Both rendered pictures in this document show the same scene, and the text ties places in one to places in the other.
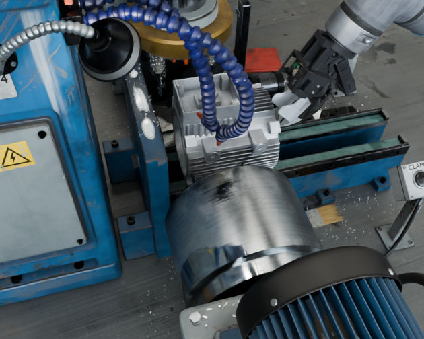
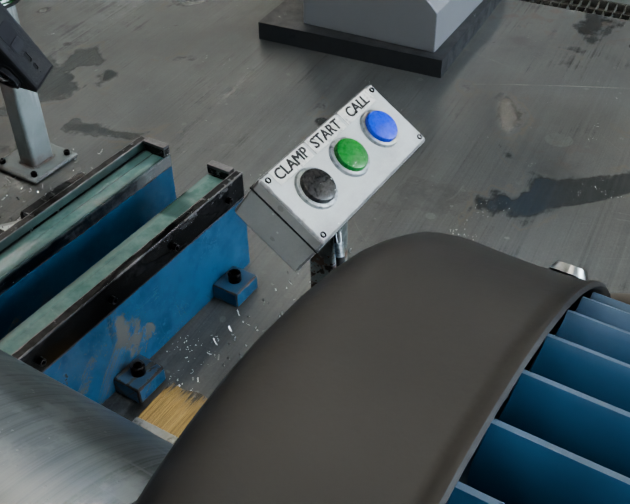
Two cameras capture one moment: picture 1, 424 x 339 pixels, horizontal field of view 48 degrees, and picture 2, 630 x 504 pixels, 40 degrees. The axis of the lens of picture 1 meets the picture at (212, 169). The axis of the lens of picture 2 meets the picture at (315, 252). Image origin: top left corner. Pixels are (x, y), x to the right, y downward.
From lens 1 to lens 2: 0.36 m
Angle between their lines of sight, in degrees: 29
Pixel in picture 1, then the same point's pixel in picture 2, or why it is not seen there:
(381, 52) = (79, 70)
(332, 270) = (391, 398)
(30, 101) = not seen: outside the picture
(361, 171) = (181, 279)
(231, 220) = not seen: outside the picture
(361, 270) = (506, 305)
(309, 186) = (92, 377)
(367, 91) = (97, 143)
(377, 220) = not seen: hidden behind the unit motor
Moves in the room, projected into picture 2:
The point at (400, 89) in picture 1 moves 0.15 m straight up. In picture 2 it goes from (156, 110) to (141, 14)
